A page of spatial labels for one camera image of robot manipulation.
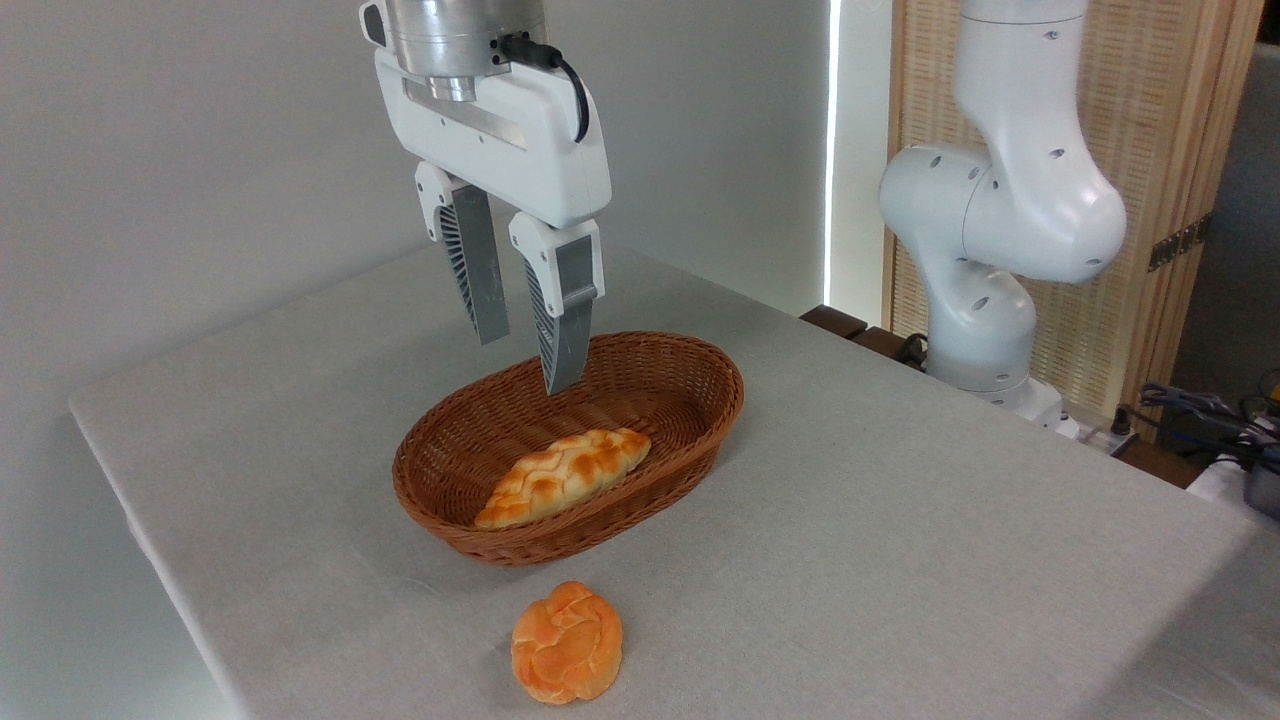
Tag tangled dark cables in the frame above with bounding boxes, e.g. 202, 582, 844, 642
1135, 378, 1280, 471

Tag brown oval wicker basket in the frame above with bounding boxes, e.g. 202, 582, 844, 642
392, 331, 746, 568

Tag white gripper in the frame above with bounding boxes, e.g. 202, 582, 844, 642
360, 2, 612, 396

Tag dark brown wooden bench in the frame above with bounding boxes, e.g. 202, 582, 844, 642
800, 305, 929, 373

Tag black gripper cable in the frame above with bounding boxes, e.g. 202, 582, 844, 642
497, 33, 591, 144

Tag bamboo folding screen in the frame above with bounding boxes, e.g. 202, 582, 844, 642
883, 0, 1266, 431

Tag round orange bread bun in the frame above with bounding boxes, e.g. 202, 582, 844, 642
510, 581, 624, 706

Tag grey tablecloth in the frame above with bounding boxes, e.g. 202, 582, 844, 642
68, 240, 1280, 720

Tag long braided bread loaf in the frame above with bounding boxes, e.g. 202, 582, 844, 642
474, 428, 653, 531

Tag black metal screen hinge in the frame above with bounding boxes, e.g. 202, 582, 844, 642
1148, 213, 1214, 273

